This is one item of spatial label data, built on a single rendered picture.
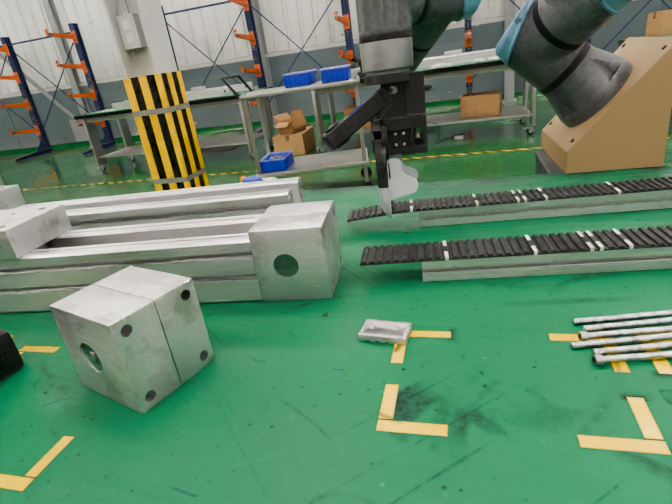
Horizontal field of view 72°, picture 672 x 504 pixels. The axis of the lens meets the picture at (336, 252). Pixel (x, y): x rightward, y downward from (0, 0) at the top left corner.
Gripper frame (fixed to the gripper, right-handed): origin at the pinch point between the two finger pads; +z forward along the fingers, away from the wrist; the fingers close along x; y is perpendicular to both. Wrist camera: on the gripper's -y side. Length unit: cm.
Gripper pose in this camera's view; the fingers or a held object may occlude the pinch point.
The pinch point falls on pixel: (385, 204)
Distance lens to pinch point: 76.1
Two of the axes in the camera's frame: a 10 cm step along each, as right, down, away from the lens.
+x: 1.5, -3.9, 9.1
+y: 9.8, -0.6, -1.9
